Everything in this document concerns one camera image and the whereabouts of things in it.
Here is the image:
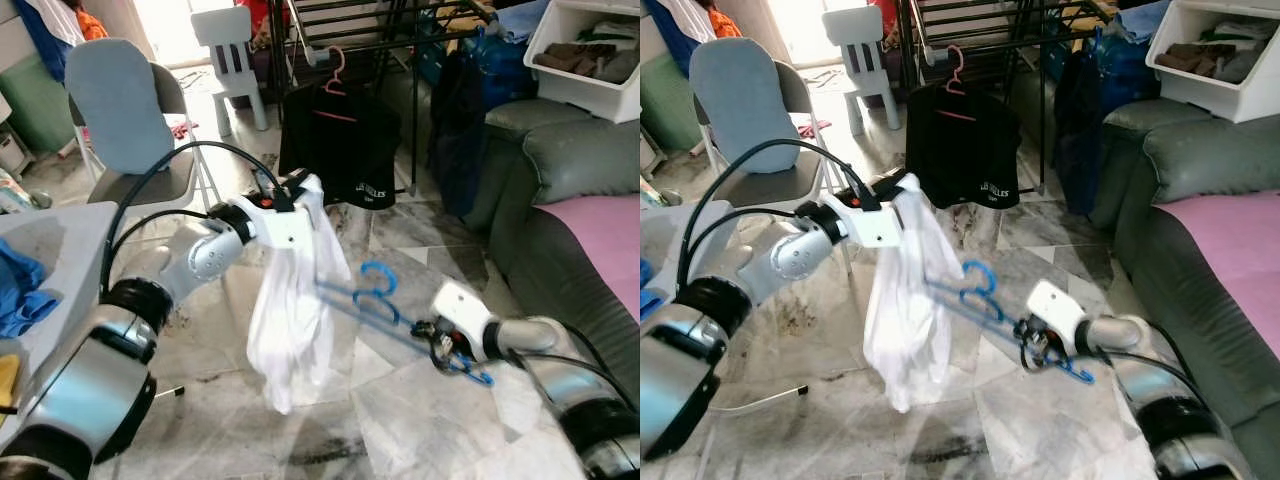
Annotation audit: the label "blue plastic hanger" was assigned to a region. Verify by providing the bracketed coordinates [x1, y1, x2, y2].
[317, 260, 497, 389]
[924, 259, 1098, 387]

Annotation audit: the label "white garment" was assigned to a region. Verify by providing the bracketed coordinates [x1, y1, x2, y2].
[244, 175, 355, 417]
[861, 175, 968, 415]

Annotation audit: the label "blue shirt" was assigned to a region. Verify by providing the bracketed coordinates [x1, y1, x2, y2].
[0, 237, 63, 341]
[640, 257, 668, 303]

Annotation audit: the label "pink hanger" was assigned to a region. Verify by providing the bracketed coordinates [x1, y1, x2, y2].
[943, 44, 981, 123]
[320, 44, 363, 123]

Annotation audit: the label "black garment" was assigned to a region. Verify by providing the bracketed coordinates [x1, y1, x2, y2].
[902, 80, 1025, 213]
[277, 80, 403, 213]

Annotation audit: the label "grey folding chair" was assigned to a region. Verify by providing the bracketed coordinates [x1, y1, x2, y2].
[687, 38, 853, 218]
[64, 38, 223, 213]

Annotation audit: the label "black metal drying rack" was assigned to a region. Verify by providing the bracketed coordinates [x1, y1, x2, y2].
[893, 0, 1123, 198]
[264, 0, 503, 198]

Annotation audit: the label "white kids chair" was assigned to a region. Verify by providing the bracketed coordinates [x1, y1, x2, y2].
[819, 5, 903, 138]
[189, 5, 272, 138]

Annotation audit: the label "blue-grey chair cushion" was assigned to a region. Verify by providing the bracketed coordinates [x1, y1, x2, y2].
[64, 38, 178, 178]
[687, 38, 803, 178]

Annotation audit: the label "red garment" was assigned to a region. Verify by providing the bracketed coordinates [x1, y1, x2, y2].
[233, 0, 293, 43]
[868, 0, 913, 36]

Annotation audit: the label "navy garment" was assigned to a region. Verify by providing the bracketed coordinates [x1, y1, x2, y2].
[427, 48, 493, 218]
[1048, 48, 1113, 218]

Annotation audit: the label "pink foam mat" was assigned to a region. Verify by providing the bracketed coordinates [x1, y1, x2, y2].
[1148, 188, 1280, 328]
[537, 193, 641, 323]

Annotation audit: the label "green bin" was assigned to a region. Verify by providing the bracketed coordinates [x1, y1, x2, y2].
[0, 50, 78, 158]
[640, 50, 703, 158]

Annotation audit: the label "orange garment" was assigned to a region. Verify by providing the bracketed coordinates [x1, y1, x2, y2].
[68, 4, 111, 43]
[703, 4, 745, 41]

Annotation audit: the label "grey-green sofa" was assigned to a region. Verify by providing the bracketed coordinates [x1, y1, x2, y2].
[1003, 68, 1280, 433]
[378, 68, 641, 403]

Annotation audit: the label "white and blue clothing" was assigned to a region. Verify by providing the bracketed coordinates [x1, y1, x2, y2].
[8, 0, 88, 83]
[643, 0, 718, 53]

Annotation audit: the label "white storage bin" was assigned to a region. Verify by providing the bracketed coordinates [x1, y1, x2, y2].
[522, 0, 641, 126]
[1143, 0, 1280, 126]

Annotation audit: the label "light blue folded towel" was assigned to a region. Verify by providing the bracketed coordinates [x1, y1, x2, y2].
[493, 0, 553, 48]
[1113, 0, 1183, 48]

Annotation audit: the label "brown folded garment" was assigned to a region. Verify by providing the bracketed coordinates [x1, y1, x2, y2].
[534, 41, 618, 83]
[1158, 41, 1238, 81]

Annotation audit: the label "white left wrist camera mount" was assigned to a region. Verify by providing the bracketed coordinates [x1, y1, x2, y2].
[255, 176, 327, 251]
[845, 176, 928, 251]

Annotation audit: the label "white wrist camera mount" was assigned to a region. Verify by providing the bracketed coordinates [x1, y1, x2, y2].
[845, 176, 928, 251]
[255, 176, 327, 251]
[1026, 279, 1093, 353]
[431, 281, 499, 353]

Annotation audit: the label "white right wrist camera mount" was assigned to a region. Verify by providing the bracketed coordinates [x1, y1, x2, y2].
[1026, 279, 1093, 353]
[431, 281, 499, 353]

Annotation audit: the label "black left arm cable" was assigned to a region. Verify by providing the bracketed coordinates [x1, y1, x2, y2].
[100, 139, 293, 301]
[106, 206, 226, 263]
[674, 139, 886, 301]
[682, 206, 816, 263]

